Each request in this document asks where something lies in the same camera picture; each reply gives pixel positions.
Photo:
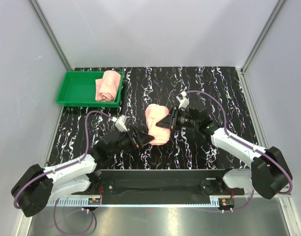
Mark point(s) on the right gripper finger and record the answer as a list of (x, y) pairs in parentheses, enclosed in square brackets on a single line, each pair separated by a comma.
[(165, 123), (171, 115)]

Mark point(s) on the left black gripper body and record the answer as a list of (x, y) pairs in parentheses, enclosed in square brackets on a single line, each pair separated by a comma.
[(124, 141)]

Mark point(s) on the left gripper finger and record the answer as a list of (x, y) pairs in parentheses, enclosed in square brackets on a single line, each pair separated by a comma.
[(139, 140), (137, 131)]

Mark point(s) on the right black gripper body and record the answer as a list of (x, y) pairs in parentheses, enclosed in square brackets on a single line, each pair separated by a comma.
[(184, 120)]

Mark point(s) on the pink towel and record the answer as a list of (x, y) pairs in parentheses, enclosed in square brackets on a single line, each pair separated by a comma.
[(154, 113), (107, 87)]

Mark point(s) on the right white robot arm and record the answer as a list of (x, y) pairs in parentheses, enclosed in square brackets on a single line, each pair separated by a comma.
[(267, 173)]

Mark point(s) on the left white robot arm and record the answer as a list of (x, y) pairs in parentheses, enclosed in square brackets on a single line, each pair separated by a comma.
[(38, 185)]

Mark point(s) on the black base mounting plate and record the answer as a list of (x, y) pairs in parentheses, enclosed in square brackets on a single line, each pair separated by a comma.
[(205, 182)]

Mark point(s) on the green plastic tray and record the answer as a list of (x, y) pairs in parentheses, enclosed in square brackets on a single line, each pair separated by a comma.
[(78, 89)]

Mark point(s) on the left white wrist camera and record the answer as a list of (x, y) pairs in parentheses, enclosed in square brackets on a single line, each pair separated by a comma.
[(120, 123)]

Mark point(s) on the front aluminium rail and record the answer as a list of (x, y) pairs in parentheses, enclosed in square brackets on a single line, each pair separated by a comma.
[(144, 198)]

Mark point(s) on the right aluminium frame post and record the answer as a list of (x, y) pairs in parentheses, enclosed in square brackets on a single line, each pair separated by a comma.
[(264, 32)]

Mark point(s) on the aluminium frame post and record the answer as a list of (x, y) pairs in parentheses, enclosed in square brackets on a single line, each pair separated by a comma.
[(264, 32), (50, 34)]

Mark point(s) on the left aluminium frame post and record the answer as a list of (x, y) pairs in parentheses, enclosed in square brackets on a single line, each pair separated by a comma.
[(50, 34)]

